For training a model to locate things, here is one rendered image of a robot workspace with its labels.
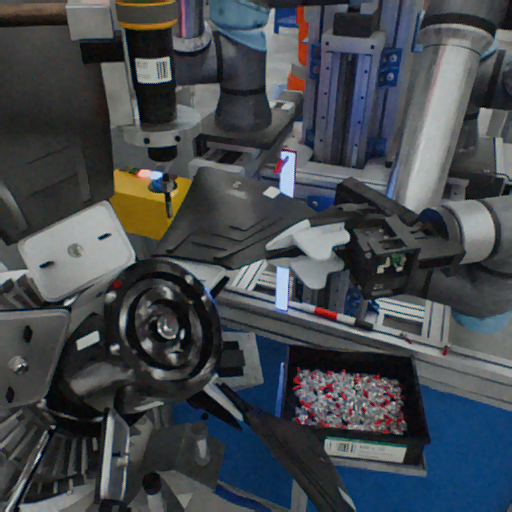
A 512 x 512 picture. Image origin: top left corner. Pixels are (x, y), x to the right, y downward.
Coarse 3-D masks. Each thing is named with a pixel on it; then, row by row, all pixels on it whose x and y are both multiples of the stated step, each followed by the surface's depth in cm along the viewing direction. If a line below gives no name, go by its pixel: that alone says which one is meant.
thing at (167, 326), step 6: (162, 318) 40; (168, 318) 41; (174, 318) 41; (162, 324) 40; (168, 324) 40; (174, 324) 41; (162, 330) 40; (168, 330) 40; (174, 330) 41; (168, 336) 40; (174, 336) 41
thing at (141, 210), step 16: (128, 176) 96; (144, 176) 96; (128, 192) 91; (144, 192) 91; (160, 192) 90; (176, 192) 91; (128, 208) 92; (144, 208) 91; (160, 208) 89; (176, 208) 92; (128, 224) 95; (144, 224) 93; (160, 224) 91; (160, 240) 94
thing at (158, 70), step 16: (128, 32) 36; (144, 32) 36; (160, 32) 36; (128, 48) 37; (144, 48) 37; (160, 48) 37; (144, 64) 37; (160, 64) 37; (144, 80) 38; (160, 80) 38; (144, 96) 39; (160, 96) 39; (144, 112) 40; (160, 112) 40; (176, 112) 41; (160, 160) 42
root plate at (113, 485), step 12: (108, 420) 37; (120, 420) 41; (108, 432) 37; (120, 432) 41; (108, 444) 37; (120, 444) 41; (108, 456) 36; (108, 468) 36; (120, 468) 42; (108, 480) 36; (120, 480) 42; (108, 492) 37; (120, 492) 42
